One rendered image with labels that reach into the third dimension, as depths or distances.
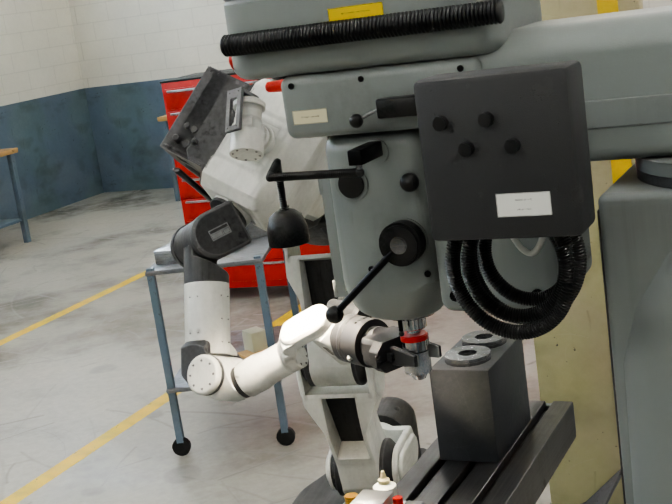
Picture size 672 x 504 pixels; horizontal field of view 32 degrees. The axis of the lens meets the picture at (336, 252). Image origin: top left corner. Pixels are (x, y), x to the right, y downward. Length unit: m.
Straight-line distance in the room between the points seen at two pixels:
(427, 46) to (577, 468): 2.42
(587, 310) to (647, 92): 2.11
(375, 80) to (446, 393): 0.71
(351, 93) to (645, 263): 0.51
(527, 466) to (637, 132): 0.79
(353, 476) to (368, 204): 1.20
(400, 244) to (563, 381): 2.09
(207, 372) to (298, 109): 0.62
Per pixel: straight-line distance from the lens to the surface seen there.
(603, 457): 3.91
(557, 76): 1.43
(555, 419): 2.44
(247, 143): 2.22
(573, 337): 3.78
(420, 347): 1.97
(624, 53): 1.68
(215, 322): 2.29
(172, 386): 5.05
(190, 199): 7.58
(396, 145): 1.81
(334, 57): 1.79
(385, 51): 1.76
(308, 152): 2.33
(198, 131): 2.40
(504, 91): 1.45
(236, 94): 2.25
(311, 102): 1.83
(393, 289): 1.87
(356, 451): 2.89
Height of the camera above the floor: 1.85
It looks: 12 degrees down
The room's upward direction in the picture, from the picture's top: 8 degrees counter-clockwise
